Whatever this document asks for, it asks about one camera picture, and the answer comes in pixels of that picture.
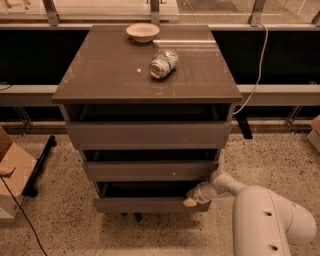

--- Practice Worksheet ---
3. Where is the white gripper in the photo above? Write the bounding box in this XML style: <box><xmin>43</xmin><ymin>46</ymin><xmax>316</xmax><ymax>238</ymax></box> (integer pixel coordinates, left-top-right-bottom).
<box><xmin>183</xmin><ymin>181</ymin><xmax>217</xmax><ymax>207</ymax></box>

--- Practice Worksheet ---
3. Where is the grey bottom drawer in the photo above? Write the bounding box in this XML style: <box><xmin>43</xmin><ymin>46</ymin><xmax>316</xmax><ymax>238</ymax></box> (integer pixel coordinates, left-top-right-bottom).
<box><xmin>93</xmin><ymin>181</ymin><xmax>210</xmax><ymax>213</ymax></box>

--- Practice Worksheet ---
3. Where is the grey drawer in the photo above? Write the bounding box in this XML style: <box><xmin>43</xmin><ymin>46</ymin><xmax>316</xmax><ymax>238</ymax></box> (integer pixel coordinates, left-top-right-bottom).
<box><xmin>83</xmin><ymin>161</ymin><xmax>218</xmax><ymax>182</ymax></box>
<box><xmin>66</xmin><ymin>122</ymin><xmax>231</xmax><ymax>150</ymax></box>
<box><xmin>93</xmin><ymin>181</ymin><xmax>210</xmax><ymax>213</ymax></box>

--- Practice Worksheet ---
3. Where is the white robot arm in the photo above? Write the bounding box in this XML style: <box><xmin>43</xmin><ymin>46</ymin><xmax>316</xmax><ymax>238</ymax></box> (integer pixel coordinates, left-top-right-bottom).
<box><xmin>183</xmin><ymin>171</ymin><xmax>317</xmax><ymax>256</ymax></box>

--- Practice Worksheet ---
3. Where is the grey middle drawer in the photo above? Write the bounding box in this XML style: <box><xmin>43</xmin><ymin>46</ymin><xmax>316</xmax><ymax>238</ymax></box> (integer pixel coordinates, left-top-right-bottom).
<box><xmin>83</xmin><ymin>161</ymin><xmax>218</xmax><ymax>182</ymax></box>

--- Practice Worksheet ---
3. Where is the grey drawer cabinet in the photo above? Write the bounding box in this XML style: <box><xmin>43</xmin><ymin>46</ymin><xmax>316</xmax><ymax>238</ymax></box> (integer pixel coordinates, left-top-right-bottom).
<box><xmin>51</xmin><ymin>24</ymin><xmax>243</xmax><ymax>201</ymax></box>

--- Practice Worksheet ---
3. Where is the grey top drawer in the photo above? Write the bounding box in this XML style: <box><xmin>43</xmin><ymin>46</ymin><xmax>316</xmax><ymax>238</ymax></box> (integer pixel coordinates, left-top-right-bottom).
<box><xmin>66</xmin><ymin>122</ymin><xmax>231</xmax><ymax>150</ymax></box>

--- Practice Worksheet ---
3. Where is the cardboard box right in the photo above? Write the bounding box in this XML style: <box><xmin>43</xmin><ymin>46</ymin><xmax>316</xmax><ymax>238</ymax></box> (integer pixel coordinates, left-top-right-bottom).
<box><xmin>307</xmin><ymin>115</ymin><xmax>320</xmax><ymax>152</ymax></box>

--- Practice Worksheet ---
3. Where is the cardboard box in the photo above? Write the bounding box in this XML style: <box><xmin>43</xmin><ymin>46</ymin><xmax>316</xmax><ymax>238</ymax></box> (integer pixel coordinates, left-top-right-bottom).
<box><xmin>0</xmin><ymin>127</ymin><xmax>37</xmax><ymax>220</ymax></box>
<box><xmin>307</xmin><ymin>115</ymin><xmax>320</xmax><ymax>152</ymax></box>

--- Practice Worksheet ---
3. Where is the crushed green white can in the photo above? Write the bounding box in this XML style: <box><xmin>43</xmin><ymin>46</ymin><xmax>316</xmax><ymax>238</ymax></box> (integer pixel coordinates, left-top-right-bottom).
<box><xmin>149</xmin><ymin>50</ymin><xmax>178</xmax><ymax>79</ymax></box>

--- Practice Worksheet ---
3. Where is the black stand leg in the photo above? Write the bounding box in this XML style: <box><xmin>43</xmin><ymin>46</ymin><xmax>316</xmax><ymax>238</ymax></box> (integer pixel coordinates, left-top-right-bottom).
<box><xmin>22</xmin><ymin>135</ymin><xmax>57</xmax><ymax>197</ymax></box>

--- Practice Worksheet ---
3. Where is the white ceramic bowl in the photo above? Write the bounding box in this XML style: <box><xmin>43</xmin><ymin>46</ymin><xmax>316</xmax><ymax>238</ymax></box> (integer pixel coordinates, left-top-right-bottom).
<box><xmin>126</xmin><ymin>23</ymin><xmax>160</xmax><ymax>43</ymax></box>

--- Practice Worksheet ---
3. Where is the cardboard box left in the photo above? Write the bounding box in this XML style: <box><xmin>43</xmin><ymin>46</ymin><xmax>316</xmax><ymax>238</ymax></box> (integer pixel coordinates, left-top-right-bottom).
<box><xmin>0</xmin><ymin>127</ymin><xmax>37</xmax><ymax>220</ymax></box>

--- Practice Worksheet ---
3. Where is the white cable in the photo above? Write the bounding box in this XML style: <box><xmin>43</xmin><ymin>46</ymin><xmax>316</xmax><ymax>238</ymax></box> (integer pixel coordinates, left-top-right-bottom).
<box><xmin>232</xmin><ymin>23</ymin><xmax>270</xmax><ymax>117</ymax></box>

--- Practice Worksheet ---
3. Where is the black cable on floor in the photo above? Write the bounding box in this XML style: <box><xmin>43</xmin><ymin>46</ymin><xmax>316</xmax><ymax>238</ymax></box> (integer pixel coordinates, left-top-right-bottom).
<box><xmin>0</xmin><ymin>173</ymin><xmax>50</xmax><ymax>256</ymax></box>

